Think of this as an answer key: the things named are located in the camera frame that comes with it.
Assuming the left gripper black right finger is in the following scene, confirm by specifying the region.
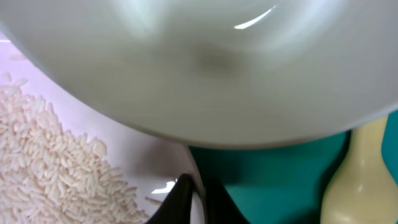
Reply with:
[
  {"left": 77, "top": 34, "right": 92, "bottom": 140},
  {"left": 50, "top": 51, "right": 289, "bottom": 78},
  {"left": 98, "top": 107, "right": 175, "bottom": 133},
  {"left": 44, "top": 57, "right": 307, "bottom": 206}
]
[{"left": 205, "top": 179, "right": 249, "bottom": 224}]

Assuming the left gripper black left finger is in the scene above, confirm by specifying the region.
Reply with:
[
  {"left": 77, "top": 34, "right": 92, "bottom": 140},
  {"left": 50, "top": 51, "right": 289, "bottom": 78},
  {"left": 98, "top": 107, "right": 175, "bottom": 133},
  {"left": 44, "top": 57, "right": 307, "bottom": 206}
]
[{"left": 146, "top": 174, "right": 195, "bottom": 224}]

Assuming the white round plate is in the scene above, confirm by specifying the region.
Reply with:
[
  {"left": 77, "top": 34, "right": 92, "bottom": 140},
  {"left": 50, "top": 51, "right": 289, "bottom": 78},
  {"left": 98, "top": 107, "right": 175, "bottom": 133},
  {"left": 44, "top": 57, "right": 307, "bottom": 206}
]
[{"left": 1, "top": 34, "right": 205, "bottom": 223}]

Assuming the pile of white rice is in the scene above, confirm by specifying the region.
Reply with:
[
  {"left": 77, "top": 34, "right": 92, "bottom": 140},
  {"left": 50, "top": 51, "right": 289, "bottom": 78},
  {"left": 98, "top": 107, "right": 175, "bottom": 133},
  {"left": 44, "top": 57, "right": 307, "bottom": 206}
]
[{"left": 1, "top": 73, "right": 149, "bottom": 223}]

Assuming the teal serving tray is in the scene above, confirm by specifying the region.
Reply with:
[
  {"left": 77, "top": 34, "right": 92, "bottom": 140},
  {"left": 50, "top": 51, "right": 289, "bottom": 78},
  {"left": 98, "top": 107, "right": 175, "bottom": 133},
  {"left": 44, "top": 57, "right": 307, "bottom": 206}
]
[{"left": 190, "top": 113, "right": 397, "bottom": 223}]

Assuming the white bowl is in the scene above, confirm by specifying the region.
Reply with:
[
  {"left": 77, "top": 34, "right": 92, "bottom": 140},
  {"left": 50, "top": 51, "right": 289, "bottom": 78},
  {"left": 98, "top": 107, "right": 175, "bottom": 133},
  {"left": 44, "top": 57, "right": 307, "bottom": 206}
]
[{"left": 1, "top": 0, "right": 397, "bottom": 148}]

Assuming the yellow plastic spoon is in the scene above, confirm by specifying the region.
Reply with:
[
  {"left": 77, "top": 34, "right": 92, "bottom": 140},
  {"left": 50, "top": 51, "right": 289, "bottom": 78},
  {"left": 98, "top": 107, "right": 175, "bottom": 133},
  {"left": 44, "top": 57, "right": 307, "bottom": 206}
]
[{"left": 320, "top": 116, "right": 397, "bottom": 224}]

